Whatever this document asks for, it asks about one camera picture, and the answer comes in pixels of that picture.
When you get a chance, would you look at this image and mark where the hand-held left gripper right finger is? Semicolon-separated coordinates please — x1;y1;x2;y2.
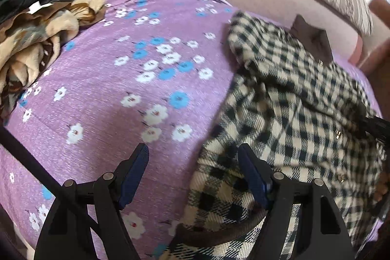
238;143;355;260

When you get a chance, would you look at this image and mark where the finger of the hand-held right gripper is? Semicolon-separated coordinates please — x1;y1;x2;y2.
361;116;387;142

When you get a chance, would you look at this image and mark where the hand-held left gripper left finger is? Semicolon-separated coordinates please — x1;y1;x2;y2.
33;143;150;260

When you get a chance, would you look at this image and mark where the black and cream checked coat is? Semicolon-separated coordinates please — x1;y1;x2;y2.
166;11;389;260

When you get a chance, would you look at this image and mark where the purple floral bed sheet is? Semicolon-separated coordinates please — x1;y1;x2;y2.
0;0;384;260

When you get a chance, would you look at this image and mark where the brown and cream floral blanket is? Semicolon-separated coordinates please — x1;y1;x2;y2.
0;0;107;120

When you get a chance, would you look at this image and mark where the black cable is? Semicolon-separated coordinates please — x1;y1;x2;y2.
0;125;102;236

